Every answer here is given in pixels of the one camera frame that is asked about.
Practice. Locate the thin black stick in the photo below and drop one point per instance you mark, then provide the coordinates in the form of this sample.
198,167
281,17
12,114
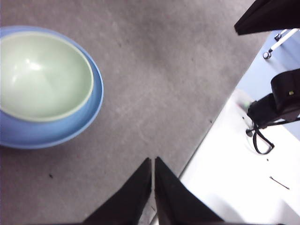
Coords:
279,182

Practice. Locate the white stand leg with caster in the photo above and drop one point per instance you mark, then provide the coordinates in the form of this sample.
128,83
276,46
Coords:
281,42

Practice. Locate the green ribbed bowl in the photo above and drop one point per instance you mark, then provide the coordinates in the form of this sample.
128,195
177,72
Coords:
47,75

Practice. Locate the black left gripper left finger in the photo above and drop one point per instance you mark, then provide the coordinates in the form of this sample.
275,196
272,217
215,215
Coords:
126,206

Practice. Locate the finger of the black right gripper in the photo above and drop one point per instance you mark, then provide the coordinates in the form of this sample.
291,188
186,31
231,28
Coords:
274,16

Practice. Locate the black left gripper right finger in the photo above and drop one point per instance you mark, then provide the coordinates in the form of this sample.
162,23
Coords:
175,206

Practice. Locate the blue round plate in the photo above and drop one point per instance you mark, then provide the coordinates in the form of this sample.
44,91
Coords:
47,133

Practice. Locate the white robot mounting platform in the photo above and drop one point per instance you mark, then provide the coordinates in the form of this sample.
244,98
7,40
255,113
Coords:
234,187

